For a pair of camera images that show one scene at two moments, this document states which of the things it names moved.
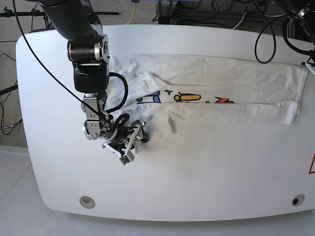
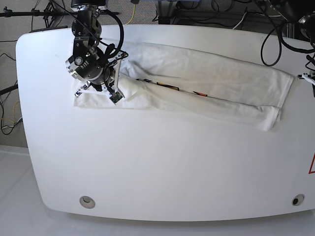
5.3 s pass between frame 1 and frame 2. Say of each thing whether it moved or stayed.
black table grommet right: stayed
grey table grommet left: stayed
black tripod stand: stayed
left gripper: moved
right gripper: moved
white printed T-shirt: moved
